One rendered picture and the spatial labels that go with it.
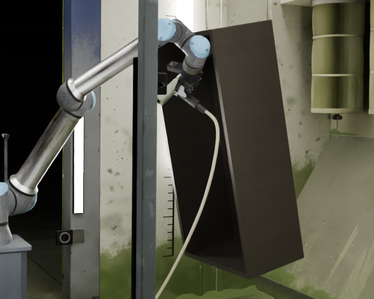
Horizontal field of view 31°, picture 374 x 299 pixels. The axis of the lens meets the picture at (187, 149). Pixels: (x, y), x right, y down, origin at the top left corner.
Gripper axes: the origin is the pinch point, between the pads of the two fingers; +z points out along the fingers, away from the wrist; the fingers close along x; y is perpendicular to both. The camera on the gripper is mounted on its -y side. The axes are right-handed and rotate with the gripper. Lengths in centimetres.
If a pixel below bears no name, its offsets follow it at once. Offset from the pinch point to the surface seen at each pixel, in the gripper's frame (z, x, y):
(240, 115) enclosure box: -1.7, 8.5, 30.1
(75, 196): 107, -27, -28
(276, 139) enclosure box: 10, 19, 49
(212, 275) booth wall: 156, 11, 63
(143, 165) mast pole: -73, -84, 29
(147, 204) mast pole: -66, -91, 37
